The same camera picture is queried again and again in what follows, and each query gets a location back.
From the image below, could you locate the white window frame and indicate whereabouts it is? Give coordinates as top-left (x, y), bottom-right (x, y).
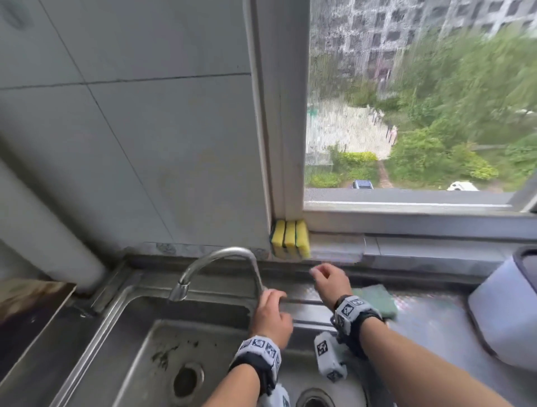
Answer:
top-left (243, 0), bottom-right (537, 252)

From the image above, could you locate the brown wooden board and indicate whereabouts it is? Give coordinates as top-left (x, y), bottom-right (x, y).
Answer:
top-left (0, 278), bottom-right (77, 378)

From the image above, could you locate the person's left hand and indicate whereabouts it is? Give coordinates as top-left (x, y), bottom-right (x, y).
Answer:
top-left (250, 288), bottom-right (294, 349)

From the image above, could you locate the person's left forearm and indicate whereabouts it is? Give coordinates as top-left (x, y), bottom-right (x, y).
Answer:
top-left (201, 363), bottom-right (262, 407)

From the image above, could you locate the green scouring pad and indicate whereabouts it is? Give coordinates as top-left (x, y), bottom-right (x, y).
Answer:
top-left (352, 284), bottom-right (399, 322)

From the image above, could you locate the yellow green sponge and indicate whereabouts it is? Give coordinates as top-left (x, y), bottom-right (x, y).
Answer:
top-left (270, 220), bottom-right (287, 258)
top-left (295, 220), bottom-right (312, 259)
top-left (284, 221), bottom-right (298, 258)

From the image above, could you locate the person's right forearm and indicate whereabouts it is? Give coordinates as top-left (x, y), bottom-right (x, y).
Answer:
top-left (360, 320), bottom-right (514, 407)

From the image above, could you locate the person's right hand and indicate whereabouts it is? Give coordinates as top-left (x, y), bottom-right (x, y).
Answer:
top-left (310, 263), bottom-right (353, 310)

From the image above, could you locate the round sink drain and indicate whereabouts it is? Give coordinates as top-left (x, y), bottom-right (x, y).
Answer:
top-left (173, 363), bottom-right (205, 399)
top-left (296, 388), bottom-right (336, 407)

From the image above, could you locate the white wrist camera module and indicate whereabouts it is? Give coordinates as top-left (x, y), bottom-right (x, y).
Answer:
top-left (314, 331), bottom-right (349, 383)
top-left (258, 384), bottom-right (291, 407)

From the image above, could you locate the chrome curved faucet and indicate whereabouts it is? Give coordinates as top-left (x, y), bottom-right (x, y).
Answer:
top-left (169, 247), bottom-right (269, 302)

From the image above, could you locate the grey apartment building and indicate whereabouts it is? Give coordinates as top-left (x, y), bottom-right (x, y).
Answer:
top-left (310, 0), bottom-right (537, 91)

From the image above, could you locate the white vertical pipe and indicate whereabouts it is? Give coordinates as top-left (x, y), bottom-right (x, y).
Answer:
top-left (0, 157), bottom-right (107, 295)

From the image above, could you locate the stainless steel sink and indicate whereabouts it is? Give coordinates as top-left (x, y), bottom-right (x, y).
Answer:
top-left (50, 268), bottom-right (372, 407)

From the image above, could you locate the white container with dark rim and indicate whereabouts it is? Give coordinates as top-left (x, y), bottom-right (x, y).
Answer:
top-left (467, 247), bottom-right (537, 375)

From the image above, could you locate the black wristband with marker tiles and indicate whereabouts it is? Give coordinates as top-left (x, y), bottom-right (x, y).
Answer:
top-left (229, 335), bottom-right (282, 397)
top-left (331, 295), bottom-right (384, 360)

